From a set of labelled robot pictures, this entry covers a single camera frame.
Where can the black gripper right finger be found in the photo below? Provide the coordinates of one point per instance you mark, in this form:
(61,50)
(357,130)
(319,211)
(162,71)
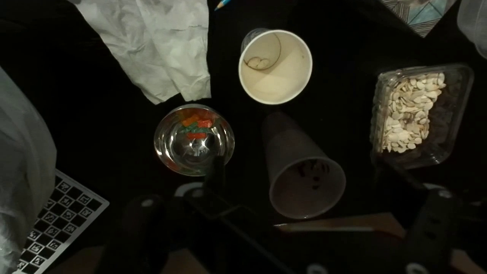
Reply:
(431,229)

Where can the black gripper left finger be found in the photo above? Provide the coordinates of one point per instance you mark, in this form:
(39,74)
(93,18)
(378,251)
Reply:
(215,188)

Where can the clear container with seeds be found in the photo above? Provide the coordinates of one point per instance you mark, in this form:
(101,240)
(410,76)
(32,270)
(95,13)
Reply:
(411,112)

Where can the white paper cup stained inside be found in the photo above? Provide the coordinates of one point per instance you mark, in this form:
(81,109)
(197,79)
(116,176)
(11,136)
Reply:
(276,77)

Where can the paper coffee cup with specks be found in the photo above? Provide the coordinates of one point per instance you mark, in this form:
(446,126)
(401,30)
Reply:
(290,147)

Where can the black white checkerboard card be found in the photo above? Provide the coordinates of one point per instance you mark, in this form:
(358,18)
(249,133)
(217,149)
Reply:
(55,223)

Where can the blue pencil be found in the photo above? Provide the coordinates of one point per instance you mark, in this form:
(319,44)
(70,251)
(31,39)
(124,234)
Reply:
(223,4)

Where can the crumpled white plastic bag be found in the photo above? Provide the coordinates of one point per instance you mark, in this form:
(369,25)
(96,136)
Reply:
(153,47)

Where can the small shiny glass bowl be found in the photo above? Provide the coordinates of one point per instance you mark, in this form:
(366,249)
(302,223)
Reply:
(177,142)

